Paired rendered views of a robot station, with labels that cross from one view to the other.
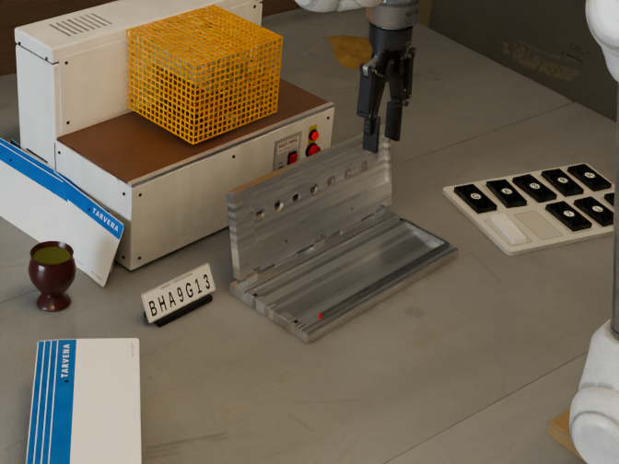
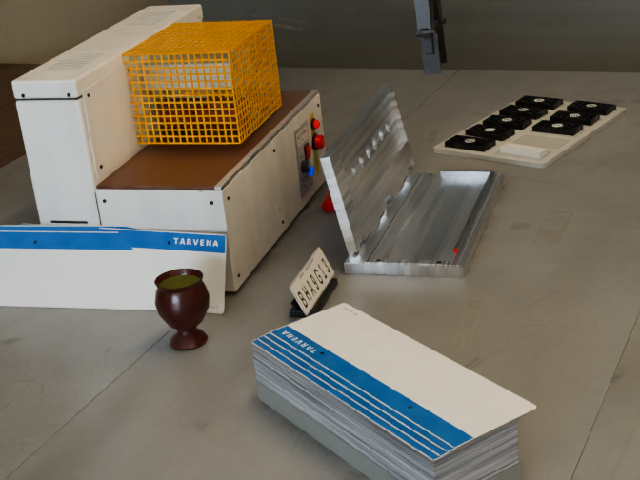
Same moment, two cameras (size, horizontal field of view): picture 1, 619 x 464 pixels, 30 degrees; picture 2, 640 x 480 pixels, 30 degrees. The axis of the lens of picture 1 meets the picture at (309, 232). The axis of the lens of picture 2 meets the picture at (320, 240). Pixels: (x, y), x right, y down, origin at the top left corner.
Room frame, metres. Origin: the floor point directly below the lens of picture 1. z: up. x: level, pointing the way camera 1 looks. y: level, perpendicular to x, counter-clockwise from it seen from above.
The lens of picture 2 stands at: (0.03, 0.84, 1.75)
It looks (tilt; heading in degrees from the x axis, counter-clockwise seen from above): 23 degrees down; 339
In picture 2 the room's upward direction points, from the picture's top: 6 degrees counter-clockwise
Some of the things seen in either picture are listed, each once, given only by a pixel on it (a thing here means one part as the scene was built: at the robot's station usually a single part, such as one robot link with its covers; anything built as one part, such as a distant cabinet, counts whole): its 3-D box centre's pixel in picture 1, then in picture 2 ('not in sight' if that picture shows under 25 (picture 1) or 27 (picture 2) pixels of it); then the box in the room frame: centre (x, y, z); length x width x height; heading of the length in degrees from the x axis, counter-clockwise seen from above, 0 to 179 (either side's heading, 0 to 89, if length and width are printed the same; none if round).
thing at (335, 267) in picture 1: (348, 266); (430, 216); (1.87, -0.08, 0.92); 0.44 x 0.21 x 0.04; 140
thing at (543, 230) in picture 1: (549, 205); (531, 130); (2.21, -0.52, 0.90); 0.40 x 0.27 x 0.01; 119
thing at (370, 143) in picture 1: (371, 133); (430, 53); (1.84, -0.09, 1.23); 0.03 x 0.01 x 0.07; 53
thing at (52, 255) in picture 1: (52, 277); (184, 310); (1.67, 0.45, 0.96); 0.09 x 0.09 x 0.11
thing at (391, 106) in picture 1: (393, 121); (436, 44); (1.89, -0.13, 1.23); 0.03 x 0.01 x 0.07; 53
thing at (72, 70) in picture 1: (209, 95); (195, 120); (2.20, 0.24, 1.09); 0.75 x 0.40 x 0.38; 140
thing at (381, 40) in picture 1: (389, 47); not in sight; (1.87, -0.10, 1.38); 0.08 x 0.07 x 0.09; 143
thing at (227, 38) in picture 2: (203, 72); (205, 80); (2.09, 0.24, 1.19); 0.23 x 0.20 x 0.17; 140
